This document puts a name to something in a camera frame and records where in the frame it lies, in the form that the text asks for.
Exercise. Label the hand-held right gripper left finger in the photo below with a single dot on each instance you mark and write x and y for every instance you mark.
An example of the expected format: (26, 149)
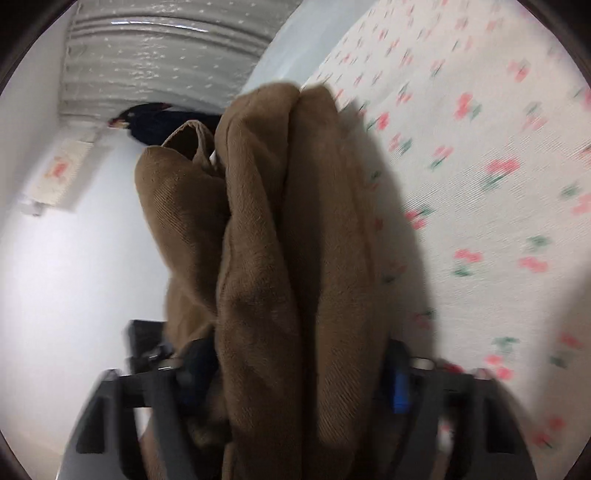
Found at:
(198, 369)

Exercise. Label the white cherry print blanket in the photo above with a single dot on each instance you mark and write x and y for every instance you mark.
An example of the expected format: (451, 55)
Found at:
(485, 207)

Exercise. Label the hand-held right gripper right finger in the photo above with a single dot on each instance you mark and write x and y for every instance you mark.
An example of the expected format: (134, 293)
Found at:
(400, 387)

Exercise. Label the light blue bed sheet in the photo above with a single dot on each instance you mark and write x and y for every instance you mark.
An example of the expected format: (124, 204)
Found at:
(295, 41)

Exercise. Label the dark hanging clothes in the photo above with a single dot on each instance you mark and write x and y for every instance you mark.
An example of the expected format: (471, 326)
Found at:
(157, 122)

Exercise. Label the brown fleece-lined coat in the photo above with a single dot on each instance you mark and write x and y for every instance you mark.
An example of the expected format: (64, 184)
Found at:
(277, 230)

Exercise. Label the grey dotted curtain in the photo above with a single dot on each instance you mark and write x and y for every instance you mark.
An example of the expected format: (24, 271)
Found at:
(161, 55)

